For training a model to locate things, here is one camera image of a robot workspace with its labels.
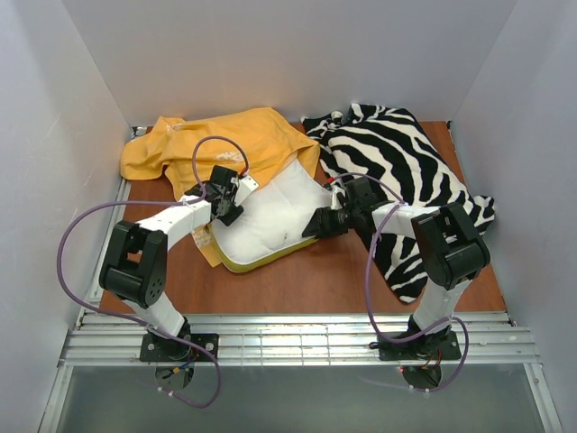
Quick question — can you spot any white pillow yellow edge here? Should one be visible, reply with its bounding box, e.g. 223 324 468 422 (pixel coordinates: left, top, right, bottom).
209 160 331 273

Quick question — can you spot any yellow pillowcase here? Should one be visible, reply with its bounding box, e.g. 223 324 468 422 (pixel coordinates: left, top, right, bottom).
120 107 320 266

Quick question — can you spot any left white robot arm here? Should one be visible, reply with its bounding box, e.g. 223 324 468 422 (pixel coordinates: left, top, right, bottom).
99 165 259 340

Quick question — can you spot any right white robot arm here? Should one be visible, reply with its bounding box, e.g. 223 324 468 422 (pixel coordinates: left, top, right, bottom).
302 173 490 358

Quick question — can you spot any zebra striped blanket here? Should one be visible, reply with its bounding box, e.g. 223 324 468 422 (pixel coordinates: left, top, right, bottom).
300 103 496 305

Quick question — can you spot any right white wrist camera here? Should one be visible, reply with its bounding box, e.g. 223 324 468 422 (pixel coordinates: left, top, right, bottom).
324 178 345 210

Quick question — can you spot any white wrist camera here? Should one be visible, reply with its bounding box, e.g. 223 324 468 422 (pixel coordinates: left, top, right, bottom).
234 175 260 207
324 178 345 210

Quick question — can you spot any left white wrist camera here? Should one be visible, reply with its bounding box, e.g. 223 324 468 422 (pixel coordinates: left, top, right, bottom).
234 175 260 207

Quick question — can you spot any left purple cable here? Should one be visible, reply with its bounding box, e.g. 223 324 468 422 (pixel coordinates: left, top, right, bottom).
56 134 256 410

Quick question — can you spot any purple cable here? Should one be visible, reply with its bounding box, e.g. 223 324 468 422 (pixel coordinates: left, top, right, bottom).
56 134 256 410
328 173 470 396

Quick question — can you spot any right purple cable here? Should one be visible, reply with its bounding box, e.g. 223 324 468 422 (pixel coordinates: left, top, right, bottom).
328 173 470 396

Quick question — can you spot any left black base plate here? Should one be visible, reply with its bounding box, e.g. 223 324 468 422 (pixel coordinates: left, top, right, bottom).
139 333 220 363

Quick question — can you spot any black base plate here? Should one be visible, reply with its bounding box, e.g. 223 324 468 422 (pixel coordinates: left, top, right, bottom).
370 331 462 361
139 333 220 363

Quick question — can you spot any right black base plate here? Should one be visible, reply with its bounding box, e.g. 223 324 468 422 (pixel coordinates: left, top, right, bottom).
370 331 462 361

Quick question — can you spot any aluminium rail frame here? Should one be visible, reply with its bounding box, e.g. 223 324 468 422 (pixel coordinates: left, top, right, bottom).
38 121 563 433

